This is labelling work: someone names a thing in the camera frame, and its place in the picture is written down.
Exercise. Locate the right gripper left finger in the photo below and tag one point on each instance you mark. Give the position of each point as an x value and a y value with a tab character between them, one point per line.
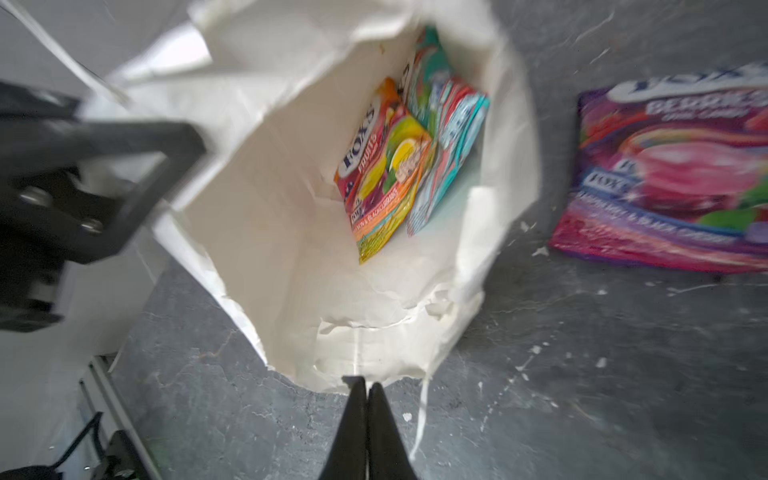
347	458

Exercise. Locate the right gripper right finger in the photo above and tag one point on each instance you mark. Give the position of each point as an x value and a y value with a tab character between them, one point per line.
387	456

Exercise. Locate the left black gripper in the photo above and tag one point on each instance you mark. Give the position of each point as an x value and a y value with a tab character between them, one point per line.
47	219

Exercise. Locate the orange yellow snack packet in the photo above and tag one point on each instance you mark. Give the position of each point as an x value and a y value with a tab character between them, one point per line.
380	173

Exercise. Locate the white floral paper bag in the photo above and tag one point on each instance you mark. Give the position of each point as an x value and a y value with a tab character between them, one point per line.
278	89

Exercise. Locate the teal snack packet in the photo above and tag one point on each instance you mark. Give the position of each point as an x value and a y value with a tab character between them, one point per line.
451	110

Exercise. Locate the pink purple snack packet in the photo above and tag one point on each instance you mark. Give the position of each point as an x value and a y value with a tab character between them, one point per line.
672	172

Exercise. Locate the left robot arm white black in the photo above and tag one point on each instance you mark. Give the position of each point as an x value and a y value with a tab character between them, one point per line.
77	263

